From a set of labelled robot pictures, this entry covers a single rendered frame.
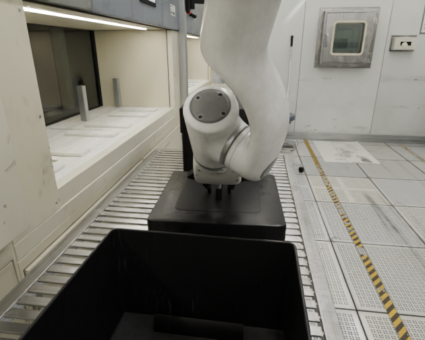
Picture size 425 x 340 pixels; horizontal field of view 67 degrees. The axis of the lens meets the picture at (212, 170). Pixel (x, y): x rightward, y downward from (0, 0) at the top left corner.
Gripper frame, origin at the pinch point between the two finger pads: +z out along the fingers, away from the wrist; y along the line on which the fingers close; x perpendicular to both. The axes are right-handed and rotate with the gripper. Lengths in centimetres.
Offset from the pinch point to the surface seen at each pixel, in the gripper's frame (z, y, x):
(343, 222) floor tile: 164, -81, -38
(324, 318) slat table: -9.6, -19.8, 27.4
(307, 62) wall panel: 255, -87, -273
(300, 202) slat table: 21.7, -23.0, -3.8
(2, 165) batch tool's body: -24.4, 34.8, 7.5
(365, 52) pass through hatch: 235, -151, -271
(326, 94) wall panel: 282, -115, -244
